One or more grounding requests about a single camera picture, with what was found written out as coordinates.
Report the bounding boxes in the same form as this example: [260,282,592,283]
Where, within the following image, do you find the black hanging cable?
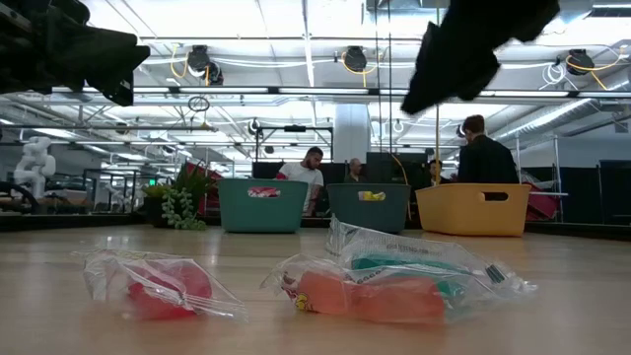
[375,0,384,154]
[386,0,394,155]

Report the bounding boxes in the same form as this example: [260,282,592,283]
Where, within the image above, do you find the orange Ring Pop candy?
[259,253,448,325]

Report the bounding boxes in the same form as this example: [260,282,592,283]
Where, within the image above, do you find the red Skittles packet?
[247,185,281,199]

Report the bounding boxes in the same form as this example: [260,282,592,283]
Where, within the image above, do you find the red Ring Pop candy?
[72,248,247,322]

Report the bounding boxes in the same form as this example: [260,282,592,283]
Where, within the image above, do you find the yellow plastic bin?
[415,182,532,238]

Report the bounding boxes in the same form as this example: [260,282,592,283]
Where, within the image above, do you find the red background object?
[184,161,226,216]

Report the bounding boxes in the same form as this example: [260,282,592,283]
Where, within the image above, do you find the black metal rack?
[81,167,164,213]

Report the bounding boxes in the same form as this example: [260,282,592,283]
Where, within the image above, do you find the artificial succulent plant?
[141,161,218,232]

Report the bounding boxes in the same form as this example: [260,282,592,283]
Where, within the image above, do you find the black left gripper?
[0,0,152,107]

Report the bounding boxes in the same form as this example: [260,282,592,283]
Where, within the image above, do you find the dark equipment cabinet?
[365,151,430,186]

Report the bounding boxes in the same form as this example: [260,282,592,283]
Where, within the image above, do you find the black hanging cable ring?
[186,95,212,113]

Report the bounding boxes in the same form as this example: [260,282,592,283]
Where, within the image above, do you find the long ceiling light bar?
[48,84,631,99]

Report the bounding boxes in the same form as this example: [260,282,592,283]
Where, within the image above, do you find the dark blue plastic bin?
[325,182,412,235]

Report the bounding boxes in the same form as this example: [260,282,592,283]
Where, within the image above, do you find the red background cart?
[522,170,561,222]

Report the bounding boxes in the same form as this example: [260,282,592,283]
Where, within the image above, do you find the teal Ring Pop candy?
[324,215,538,303]

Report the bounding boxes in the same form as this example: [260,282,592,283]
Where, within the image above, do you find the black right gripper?
[401,0,562,115]

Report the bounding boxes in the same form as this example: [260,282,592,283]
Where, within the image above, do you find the black partition panel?
[251,161,346,184]
[559,159,631,226]

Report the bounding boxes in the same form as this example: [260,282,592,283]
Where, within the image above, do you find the white building column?
[333,102,372,164]

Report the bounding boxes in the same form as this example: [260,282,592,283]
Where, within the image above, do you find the person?
[456,114,521,184]
[275,146,325,218]
[427,158,446,186]
[343,157,367,184]

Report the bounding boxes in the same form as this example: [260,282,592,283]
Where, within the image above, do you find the black gantry frame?
[253,124,335,163]

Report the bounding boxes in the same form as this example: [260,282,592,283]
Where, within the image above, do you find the green plastic bin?
[217,177,310,235]

